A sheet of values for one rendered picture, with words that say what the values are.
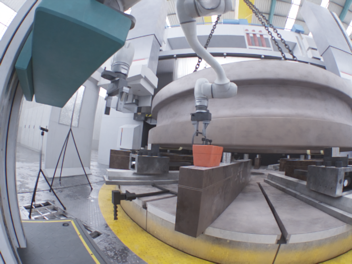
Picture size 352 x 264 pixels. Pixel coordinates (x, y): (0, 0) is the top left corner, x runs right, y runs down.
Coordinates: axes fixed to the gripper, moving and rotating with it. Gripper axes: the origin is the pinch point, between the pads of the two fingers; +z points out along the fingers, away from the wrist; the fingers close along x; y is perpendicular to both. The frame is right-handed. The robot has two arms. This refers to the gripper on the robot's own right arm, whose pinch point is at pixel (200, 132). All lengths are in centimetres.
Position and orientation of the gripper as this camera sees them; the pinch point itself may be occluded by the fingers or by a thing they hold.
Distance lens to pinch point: 99.8
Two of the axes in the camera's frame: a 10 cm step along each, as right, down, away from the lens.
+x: 8.1, -0.1, -5.8
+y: -5.8, -1.4, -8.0
